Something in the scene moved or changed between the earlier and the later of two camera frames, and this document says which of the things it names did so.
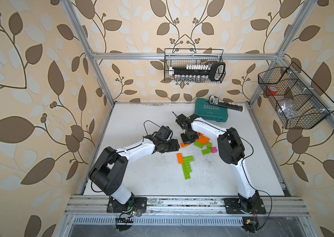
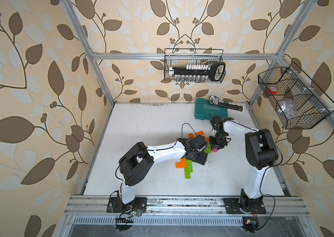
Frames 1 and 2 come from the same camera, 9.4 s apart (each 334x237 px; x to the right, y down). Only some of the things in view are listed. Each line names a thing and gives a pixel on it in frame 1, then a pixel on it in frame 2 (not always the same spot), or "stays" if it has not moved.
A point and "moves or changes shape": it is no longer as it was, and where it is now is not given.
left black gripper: [174, 145] -> [203, 158]
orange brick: [184, 145] moves or changes shape
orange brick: [180, 158] moves or changes shape
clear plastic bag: [287, 107] stays
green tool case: [204, 109] stays
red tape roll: [272, 90] stays
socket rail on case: [214, 100] stays
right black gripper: [186, 141] -> [213, 144]
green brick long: [188, 168] stays
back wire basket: [178, 57] stays
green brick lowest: [187, 176] stays
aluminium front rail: [100, 206] stays
